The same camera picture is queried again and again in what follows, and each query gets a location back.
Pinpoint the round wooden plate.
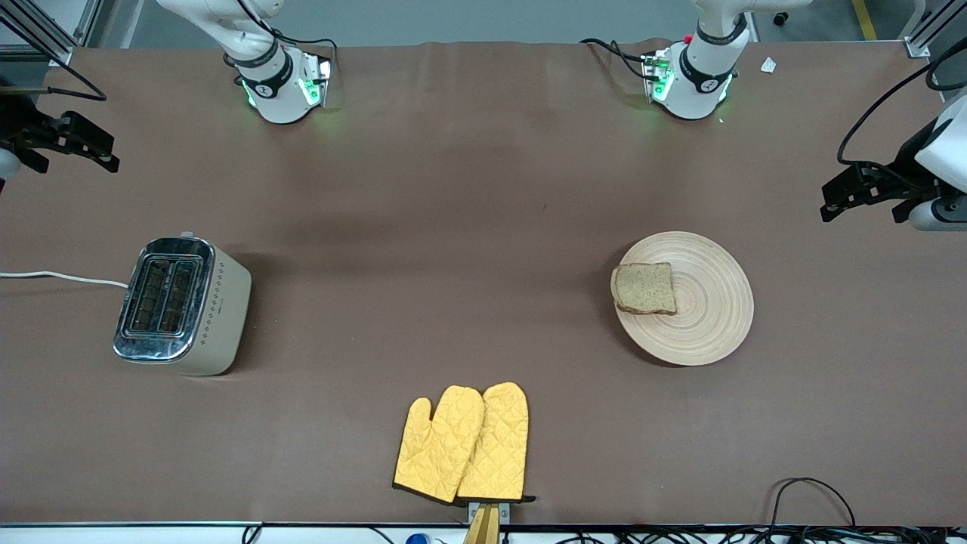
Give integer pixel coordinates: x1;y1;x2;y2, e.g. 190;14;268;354
610;231;755;367

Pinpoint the brown bread slice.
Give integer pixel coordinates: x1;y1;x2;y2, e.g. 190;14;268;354
610;262;678;316

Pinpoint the cream and chrome toaster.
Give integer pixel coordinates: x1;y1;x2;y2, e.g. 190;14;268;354
113;232;252;376

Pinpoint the yellow quilted oven mitt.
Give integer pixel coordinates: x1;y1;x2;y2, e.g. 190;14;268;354
457;382;537;505
393;385;486;505

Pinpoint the black left arm wrist cable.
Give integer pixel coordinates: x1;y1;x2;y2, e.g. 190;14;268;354
836;34;967;168

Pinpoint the white toaster power cable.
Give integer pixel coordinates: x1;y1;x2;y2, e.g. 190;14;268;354
0;270;131;289

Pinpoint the black right arm base cable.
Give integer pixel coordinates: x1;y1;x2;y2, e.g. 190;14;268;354
236;0;339;76

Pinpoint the black arm base cable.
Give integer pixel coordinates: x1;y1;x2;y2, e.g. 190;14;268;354
580;38;652;81
236;0;339;76

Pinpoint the black left arm base cable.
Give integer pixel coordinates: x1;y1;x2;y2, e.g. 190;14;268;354
580;38;652;81

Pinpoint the black looped cable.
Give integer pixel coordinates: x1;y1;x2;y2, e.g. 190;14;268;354
769;477;858;530

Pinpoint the wooden stand with metal bracket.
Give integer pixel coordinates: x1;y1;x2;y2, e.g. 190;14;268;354
462;500;511;544

